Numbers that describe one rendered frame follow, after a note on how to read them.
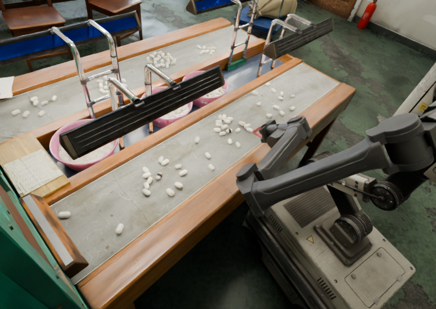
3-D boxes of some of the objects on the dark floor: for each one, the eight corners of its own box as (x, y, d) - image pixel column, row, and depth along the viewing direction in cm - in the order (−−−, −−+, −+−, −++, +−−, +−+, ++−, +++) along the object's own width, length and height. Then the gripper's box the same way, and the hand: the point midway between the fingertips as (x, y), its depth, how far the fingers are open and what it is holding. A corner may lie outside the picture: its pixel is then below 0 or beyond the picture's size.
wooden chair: (30, 77, 256) (-18, -33, 190) (19, 55, 276) (-27, -51, 210) (78, 66, 277) (50, -36, 212) (65, 47, 298) (36, -52, 232)
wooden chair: (120, 55, 303) (107, -40, 237) (91, 42, 312) (70, -53, 246) (145, 41, 331) (139, -48, 265) (117, 29, 341) (105, -59, 275)
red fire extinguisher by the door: (366, 28, 464) (383, -3, 428) (362, 30, 454) (378, -1, 418) (359, 24, 470) (375, -6, 434) (354, 26, 460) (370, -5, 424)
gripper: (276, 143, 108) (248, 143, 120) (290, 132, 114) (262, 134, 126) (271, 128, 106) (243, 130, 118) (285, 117, 112) (257, 120, 124)
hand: (254, 132), depth 121 cm, fingers closed
